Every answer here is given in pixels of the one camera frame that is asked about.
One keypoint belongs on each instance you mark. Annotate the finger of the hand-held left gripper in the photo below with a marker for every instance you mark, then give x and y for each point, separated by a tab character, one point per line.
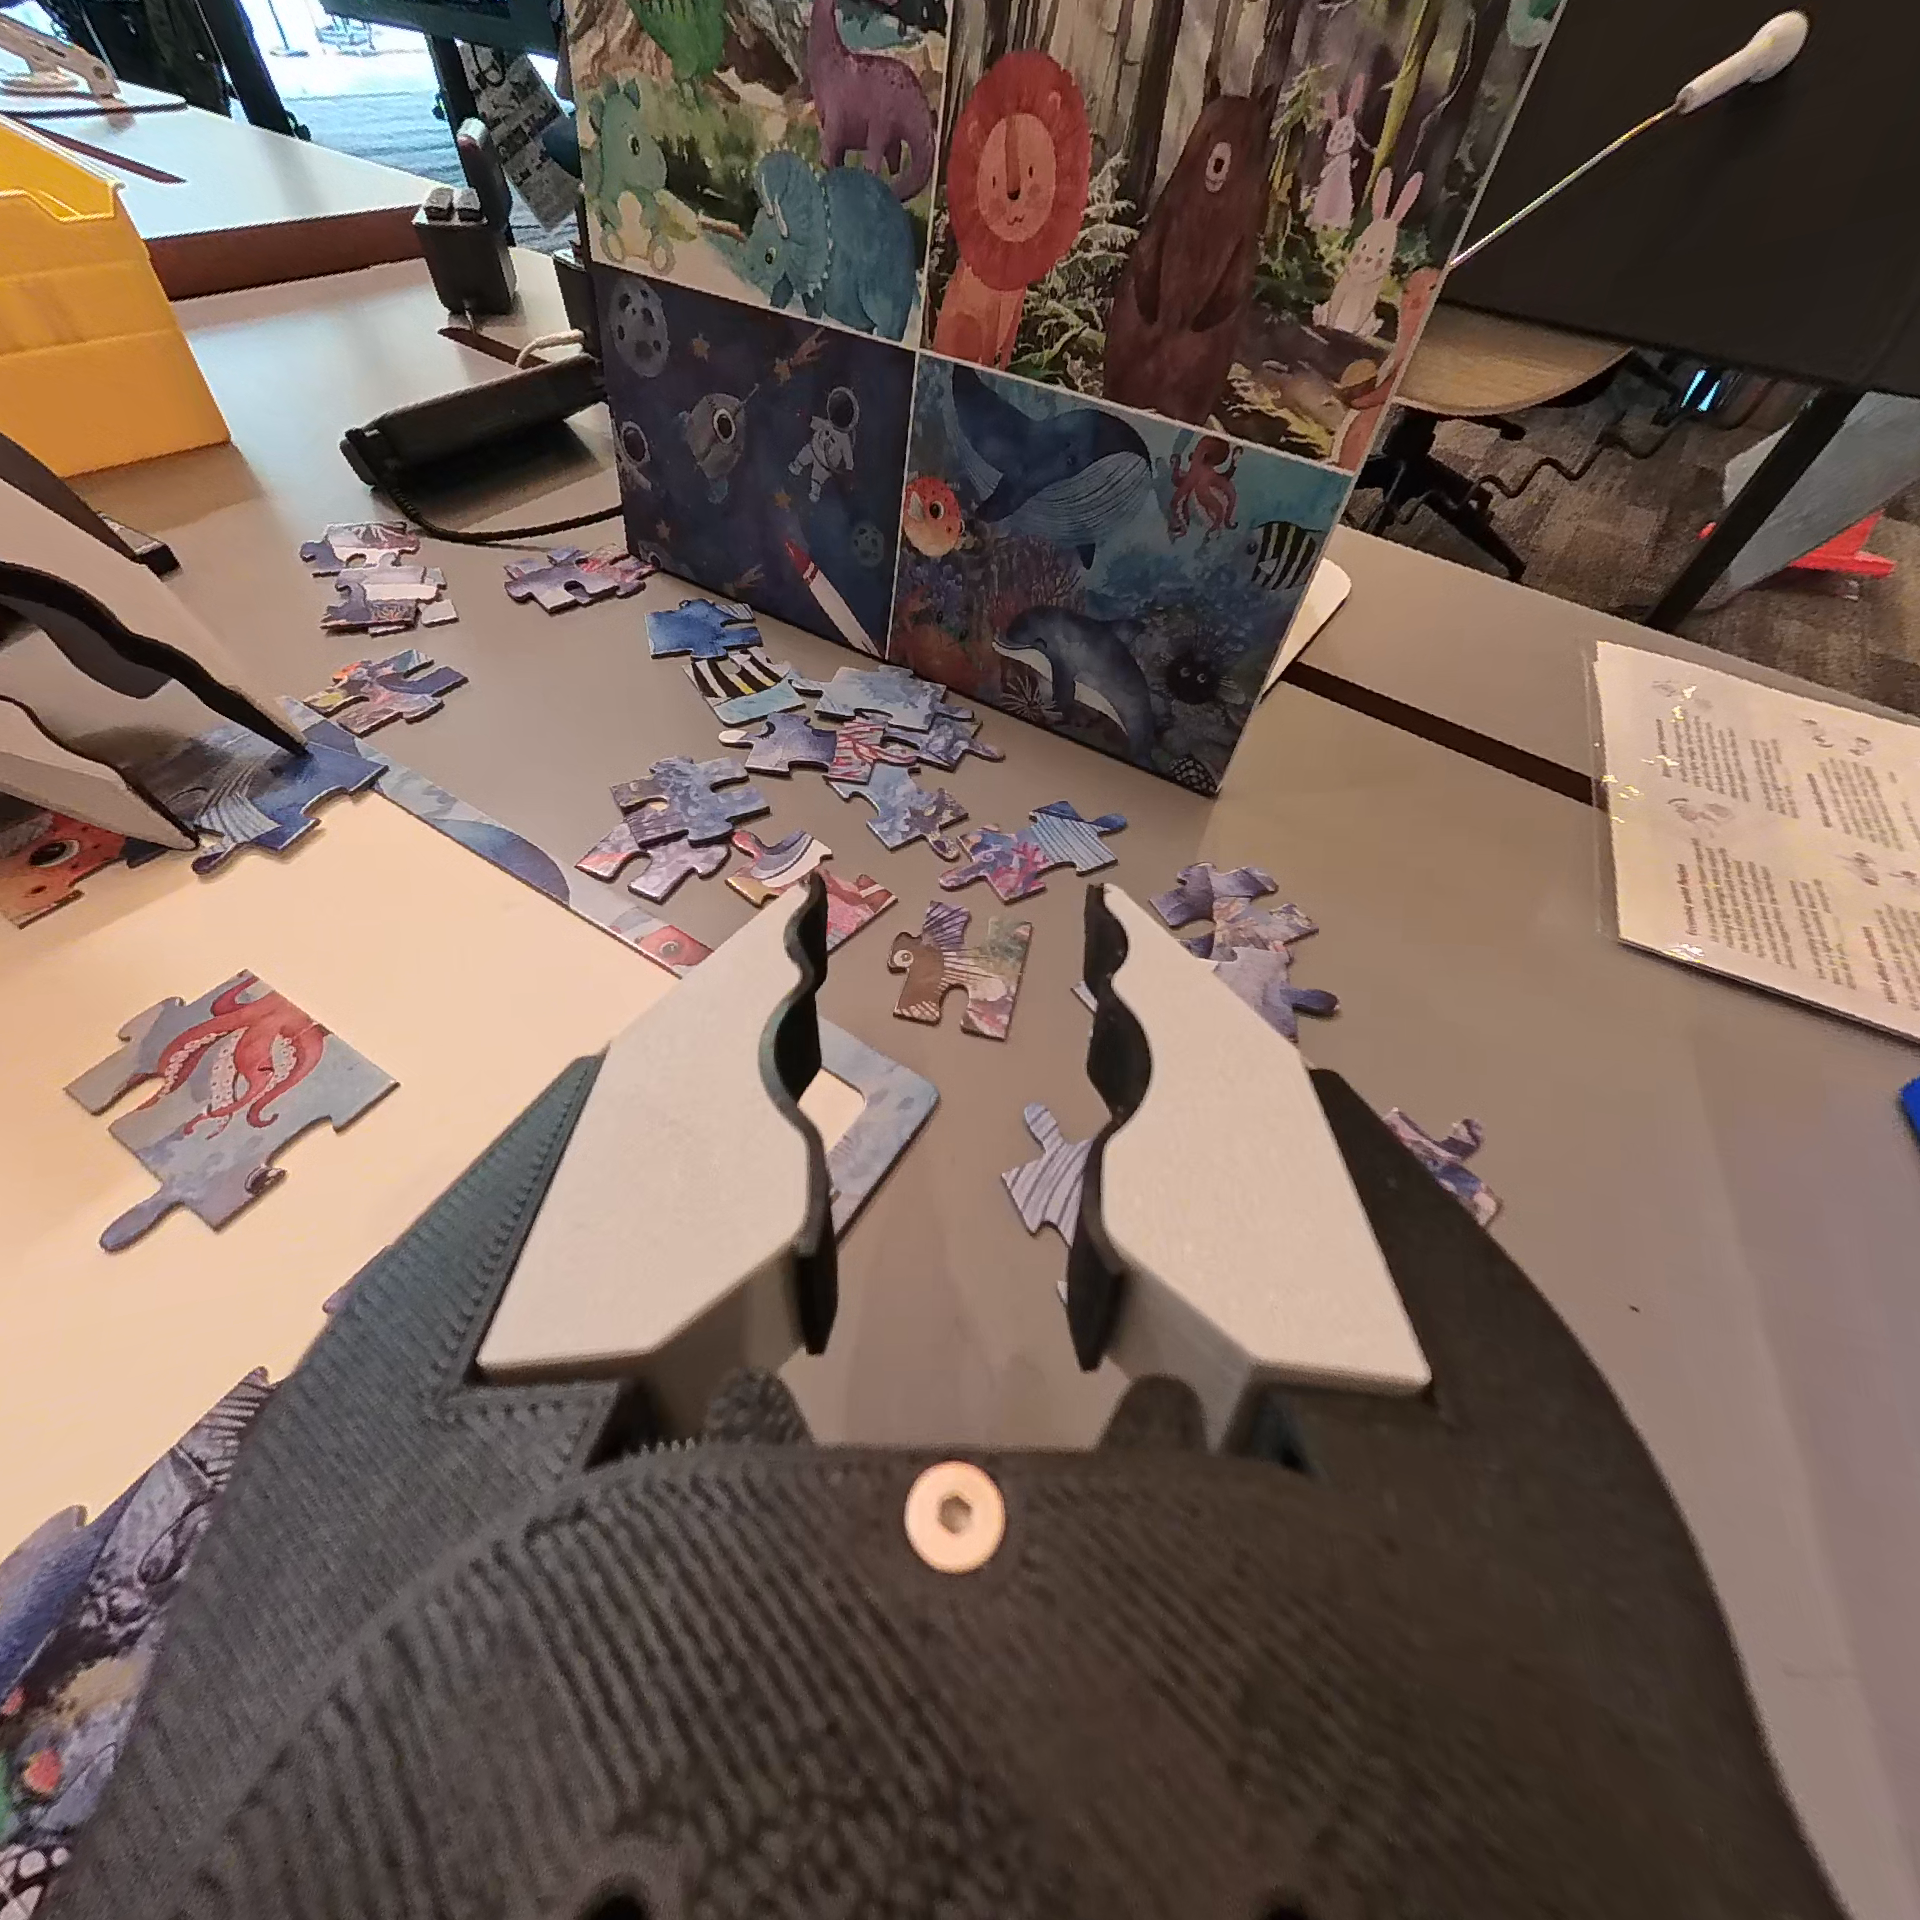
77	757
77	517

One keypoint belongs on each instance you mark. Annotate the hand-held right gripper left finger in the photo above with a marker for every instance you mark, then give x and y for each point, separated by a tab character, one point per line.
662	1200

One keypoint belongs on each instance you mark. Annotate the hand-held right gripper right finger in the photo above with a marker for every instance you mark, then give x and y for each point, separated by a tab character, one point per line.
1260	1200

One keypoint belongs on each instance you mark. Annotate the orange pufferfish puzzle piece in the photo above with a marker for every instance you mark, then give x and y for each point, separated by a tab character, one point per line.
60	878

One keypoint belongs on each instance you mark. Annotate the striped whale tail puzzle piece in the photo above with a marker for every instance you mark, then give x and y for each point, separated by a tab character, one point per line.
270	820

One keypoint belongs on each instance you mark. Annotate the white puzzle frame tray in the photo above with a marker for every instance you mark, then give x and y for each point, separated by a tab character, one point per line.
452	974

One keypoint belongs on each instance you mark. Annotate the pink striped puzzle piece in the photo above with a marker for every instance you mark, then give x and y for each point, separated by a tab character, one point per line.
780	869

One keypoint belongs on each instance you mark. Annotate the yellow plastic bin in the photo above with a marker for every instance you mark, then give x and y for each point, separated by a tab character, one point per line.
91	345

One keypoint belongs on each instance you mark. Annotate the assembled octopus puzzle section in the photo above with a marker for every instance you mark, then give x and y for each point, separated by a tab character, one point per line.
241	1080

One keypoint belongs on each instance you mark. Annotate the pile of loose puzzle pieces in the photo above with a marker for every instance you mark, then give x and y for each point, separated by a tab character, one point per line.
691	797

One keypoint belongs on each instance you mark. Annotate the black battery charger dock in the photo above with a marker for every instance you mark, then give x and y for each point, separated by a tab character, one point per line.
465	254

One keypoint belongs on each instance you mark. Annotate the black and white printed tag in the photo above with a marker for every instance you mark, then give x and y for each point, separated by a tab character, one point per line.
517	136

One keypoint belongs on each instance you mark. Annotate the white stand base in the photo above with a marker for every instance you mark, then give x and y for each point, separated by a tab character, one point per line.
1319	616

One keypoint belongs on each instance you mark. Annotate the printed instruction sheet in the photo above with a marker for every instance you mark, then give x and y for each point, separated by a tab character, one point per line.
1770	825

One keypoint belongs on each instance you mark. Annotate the blue plastic bin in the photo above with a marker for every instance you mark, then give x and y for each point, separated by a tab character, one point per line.
1910	1115

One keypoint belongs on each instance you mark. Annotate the assembled sea urchin puzzle section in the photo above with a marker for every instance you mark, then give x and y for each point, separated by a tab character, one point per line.
106	1621

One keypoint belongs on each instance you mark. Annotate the illustrated puzzle box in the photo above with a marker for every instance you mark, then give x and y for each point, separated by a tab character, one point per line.
1051	451

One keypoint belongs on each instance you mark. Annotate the wooden seat chair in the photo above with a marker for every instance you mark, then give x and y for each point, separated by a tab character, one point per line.
1500	369

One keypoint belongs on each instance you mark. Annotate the red floor object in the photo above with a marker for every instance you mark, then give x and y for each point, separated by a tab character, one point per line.
1846	548

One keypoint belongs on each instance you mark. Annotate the black desk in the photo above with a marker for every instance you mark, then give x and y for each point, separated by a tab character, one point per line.
1725	225

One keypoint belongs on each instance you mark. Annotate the metal rod with white tip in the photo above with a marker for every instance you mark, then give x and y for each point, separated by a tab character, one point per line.
1740	61

